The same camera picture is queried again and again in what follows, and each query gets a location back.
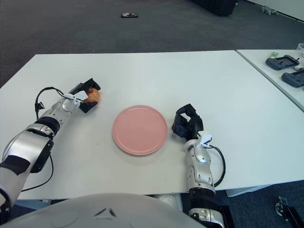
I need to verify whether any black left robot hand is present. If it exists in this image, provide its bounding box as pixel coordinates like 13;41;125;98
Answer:
68;77;102;114

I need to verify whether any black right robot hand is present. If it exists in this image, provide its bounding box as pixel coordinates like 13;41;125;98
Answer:
171;103;204;143

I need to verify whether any red yellow apple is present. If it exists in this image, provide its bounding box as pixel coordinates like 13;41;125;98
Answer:
84;87;101;104

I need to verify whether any pink round plate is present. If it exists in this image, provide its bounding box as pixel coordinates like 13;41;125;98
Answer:
112;104;169;156

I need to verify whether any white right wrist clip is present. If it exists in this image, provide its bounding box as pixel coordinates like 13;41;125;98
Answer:
198;134;213;148

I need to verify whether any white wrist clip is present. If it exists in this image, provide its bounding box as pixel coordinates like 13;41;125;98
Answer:
198;134;213;148
63;91;88;105

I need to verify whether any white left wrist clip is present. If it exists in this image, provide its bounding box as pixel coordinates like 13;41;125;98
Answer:
63;91;88;105

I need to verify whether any silver robot waist housing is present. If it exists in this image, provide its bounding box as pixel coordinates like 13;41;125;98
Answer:
152;193;185;212

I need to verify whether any grey handheld controller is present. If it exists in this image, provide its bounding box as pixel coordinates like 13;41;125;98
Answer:
265;55;299;70
281;69;304;88

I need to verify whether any large black box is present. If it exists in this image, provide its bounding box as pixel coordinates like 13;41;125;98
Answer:
190;0;239;17

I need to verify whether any silver grey robot torso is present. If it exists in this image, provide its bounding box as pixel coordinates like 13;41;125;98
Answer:
4;192;198;228

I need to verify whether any black wheeled stand base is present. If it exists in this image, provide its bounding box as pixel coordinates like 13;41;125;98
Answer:
275;196;304;228

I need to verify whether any small grey quadruped robot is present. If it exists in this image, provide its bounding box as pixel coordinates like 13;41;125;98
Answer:
259;5;280;15

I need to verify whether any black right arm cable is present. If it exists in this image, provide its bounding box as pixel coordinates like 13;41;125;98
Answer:
209;145;226;188

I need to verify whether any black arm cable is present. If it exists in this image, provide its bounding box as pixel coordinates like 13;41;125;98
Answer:
209;145;226;188
22;87;69;192

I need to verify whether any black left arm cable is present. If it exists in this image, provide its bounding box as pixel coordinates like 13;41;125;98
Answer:
22;87;69;192

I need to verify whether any white table frame beam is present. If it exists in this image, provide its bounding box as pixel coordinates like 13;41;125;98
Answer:
227;184;271;198

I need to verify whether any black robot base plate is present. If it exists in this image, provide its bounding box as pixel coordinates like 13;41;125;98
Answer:
218;205;236;228

